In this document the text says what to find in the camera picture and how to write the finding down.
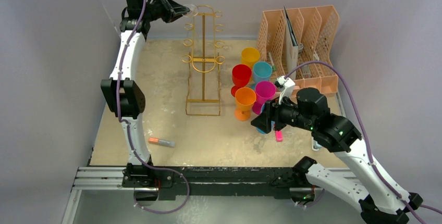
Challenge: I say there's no teal wine glass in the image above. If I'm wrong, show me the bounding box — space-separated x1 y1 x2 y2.
252 103 275 134

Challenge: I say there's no orange wine glass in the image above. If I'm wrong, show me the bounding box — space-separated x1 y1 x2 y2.
234 87 256 121

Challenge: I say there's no magenta wine glass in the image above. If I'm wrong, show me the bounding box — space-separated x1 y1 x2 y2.
252 81 276 115

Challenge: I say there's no clear wine glass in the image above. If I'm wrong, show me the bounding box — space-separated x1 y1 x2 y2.
183 4 202 56

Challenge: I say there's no light blue wine glass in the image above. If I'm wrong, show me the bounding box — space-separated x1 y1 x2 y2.
250 61 273 90

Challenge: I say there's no red wine glass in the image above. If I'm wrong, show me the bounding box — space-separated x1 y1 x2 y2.
230 64 252 97

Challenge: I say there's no yellow wine glass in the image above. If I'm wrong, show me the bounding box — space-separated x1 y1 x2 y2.
241 47 260 69

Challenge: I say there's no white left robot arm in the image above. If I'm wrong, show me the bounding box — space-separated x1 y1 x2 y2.
100 0 192 187

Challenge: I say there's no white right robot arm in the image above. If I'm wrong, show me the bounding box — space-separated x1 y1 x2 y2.
251 88 423 223

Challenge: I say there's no pink highlighter marker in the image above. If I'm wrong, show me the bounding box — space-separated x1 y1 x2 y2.
275 131 284 142

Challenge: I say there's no light blue white eraser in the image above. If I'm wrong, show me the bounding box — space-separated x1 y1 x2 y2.
311 138 322 151

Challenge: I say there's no white folder in organizer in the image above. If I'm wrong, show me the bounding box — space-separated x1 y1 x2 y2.
284 7 299 74

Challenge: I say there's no peach plastic file organizer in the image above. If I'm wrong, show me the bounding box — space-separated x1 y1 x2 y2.
256 5 339 95

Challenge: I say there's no orange grey marker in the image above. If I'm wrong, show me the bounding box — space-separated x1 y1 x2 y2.
148 138 176 148

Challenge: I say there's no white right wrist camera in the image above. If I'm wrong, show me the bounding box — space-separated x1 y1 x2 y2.
274 76 296 105

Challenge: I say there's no gold wire glass rack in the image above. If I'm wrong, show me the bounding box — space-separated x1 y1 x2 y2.
182 5 225 116

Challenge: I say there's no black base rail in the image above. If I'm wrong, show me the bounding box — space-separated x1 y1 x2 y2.
121 164 312 201

